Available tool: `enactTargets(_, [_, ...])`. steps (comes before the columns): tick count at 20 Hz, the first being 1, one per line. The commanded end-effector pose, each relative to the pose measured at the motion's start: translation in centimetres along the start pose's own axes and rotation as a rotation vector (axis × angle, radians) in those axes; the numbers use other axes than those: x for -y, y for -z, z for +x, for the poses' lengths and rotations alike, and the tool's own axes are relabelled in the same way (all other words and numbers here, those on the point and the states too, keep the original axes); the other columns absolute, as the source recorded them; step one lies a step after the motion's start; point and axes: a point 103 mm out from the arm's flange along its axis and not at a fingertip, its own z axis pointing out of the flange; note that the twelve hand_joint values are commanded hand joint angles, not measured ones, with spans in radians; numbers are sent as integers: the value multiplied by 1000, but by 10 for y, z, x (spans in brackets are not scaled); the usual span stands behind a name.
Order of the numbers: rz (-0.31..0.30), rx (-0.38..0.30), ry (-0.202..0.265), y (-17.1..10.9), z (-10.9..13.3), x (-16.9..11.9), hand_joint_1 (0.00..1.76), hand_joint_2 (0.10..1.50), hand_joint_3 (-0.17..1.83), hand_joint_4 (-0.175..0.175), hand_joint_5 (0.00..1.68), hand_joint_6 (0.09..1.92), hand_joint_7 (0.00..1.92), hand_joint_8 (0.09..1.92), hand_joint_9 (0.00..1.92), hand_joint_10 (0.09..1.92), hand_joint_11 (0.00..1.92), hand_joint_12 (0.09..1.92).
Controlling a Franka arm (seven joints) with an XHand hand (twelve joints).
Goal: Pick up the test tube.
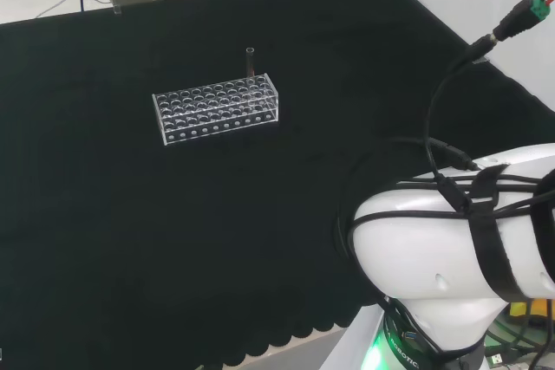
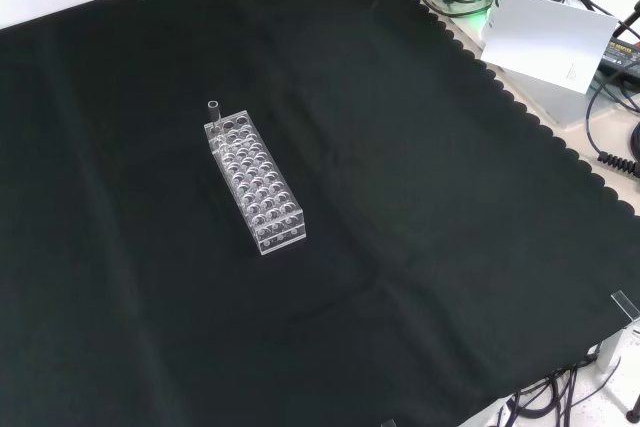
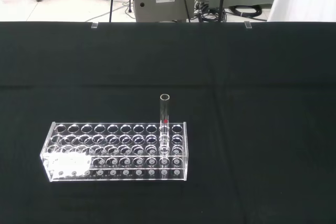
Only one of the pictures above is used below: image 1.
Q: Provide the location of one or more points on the clear plastic test tube rack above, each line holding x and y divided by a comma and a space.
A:
215, 103

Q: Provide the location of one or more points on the black bench cloth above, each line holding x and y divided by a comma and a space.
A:
130, 214

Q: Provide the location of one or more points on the clear glass test tube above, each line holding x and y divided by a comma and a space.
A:
250, 62

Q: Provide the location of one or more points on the clear cloth clip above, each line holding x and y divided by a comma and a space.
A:
117, 10

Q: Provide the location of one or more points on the pale board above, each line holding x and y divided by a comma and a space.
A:
347, 344

